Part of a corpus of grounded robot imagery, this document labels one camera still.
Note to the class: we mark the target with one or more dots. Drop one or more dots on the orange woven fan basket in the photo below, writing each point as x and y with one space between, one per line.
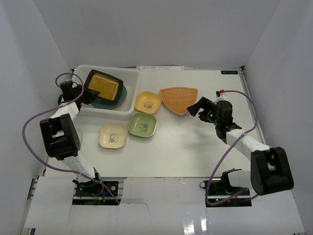
178 99

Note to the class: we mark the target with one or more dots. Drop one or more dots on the cream square panda dish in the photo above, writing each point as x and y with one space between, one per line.
113 136

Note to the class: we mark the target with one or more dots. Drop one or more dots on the green square panda dish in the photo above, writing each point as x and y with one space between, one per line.
142 125

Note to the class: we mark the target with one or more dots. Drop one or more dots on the clear glass square dish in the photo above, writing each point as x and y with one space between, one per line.
80 136

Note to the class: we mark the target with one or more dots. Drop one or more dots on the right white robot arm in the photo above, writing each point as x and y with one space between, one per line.
269 167

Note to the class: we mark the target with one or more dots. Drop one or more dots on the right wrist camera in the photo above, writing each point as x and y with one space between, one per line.
220 95

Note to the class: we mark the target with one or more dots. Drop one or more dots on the blue label sticker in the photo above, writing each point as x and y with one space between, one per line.
229 72

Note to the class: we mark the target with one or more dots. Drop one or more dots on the papers at table back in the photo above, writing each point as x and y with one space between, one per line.
160 68

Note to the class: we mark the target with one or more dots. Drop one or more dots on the blue-grey round plate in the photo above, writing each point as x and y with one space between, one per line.
101 104

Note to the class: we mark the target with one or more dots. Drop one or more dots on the yellow square panda dish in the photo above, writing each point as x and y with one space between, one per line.
148 102

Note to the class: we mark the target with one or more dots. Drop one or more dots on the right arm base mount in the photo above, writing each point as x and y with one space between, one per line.
218 191

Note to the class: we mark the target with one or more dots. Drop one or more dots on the white plastic bin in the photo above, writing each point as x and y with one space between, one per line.
131 80

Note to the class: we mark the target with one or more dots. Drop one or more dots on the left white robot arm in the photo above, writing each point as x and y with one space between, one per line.
62 140

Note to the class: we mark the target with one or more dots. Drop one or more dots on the black square amber plate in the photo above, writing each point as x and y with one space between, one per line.
109 87

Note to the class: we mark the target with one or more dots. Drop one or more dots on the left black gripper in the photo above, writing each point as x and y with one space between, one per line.
85 94

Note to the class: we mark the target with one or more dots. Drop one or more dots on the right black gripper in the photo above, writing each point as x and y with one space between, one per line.
203 104

